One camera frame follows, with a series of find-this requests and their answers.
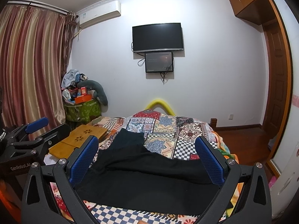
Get white wall air conditioner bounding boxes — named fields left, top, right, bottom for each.
left=79, top=1, right=121, bottom=29

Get wooden door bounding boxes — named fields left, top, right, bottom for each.
left=262, top=19, right=291, bottom=144

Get orange box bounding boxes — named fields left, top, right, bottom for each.
left=75, top=94, right=93, bottom=104

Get grey plush toy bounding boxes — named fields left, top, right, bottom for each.
left=77, top=79, right=108, bottom=106

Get black wall television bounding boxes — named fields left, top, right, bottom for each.
left=132, top=23, right=184, bottom=53

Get small black wall monitor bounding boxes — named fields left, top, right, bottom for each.
left=145, top=52, right=174, bottom=73

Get black pants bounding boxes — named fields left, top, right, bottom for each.
left=75, top=129, right=219, bottom=215

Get red gold striped curtain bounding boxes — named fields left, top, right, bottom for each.
left=1, top=5, right=76, bottom=139

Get patchwork patterned bedspread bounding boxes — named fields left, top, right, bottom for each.
left=50, top=109, right=245, bottom=224

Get pile of clothes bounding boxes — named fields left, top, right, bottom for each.
left=61, top=69, right=88, bottom=90

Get colourful plaid fleece blanket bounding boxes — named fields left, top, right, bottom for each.
left=212, top=131, right=243, bottom=217

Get wooden overhead cabinet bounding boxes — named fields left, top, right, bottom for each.
left=229, top=0, right=276, bottom=25

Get white cabinet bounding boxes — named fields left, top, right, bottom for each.
left=270, top=144, right=299, bottom=219

